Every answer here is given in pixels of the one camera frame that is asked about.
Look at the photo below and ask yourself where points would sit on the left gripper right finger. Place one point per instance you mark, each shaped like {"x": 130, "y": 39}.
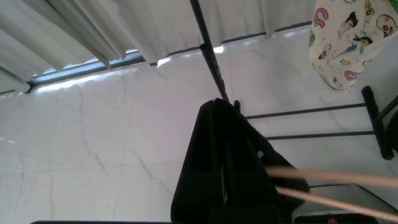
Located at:
{"x": 245, "y": 186}

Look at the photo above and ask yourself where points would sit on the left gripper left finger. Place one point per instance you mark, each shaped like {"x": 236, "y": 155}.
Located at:
{"x": 196, "y": 180}

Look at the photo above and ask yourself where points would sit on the black garment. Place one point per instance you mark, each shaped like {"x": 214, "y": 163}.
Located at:
{"x": 280, "y": 158}

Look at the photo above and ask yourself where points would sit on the pink clothes hanger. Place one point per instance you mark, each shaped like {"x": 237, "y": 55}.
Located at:
{"x": 342, "y": 176}

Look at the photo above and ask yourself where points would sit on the cream printed garment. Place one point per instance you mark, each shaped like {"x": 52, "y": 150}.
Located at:
{"x": 342, "y": 46}

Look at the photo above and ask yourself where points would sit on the black clothes rack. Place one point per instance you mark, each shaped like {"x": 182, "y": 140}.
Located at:
{"x": 208, "y": 46}

